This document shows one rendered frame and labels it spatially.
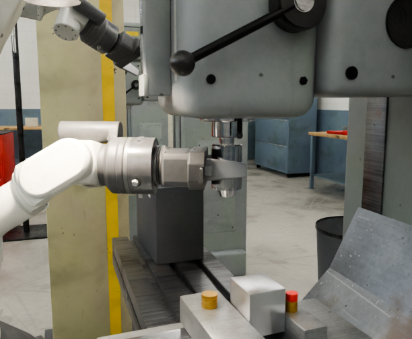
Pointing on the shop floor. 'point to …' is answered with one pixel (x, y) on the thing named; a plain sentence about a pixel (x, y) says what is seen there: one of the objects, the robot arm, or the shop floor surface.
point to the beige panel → (62, 91)
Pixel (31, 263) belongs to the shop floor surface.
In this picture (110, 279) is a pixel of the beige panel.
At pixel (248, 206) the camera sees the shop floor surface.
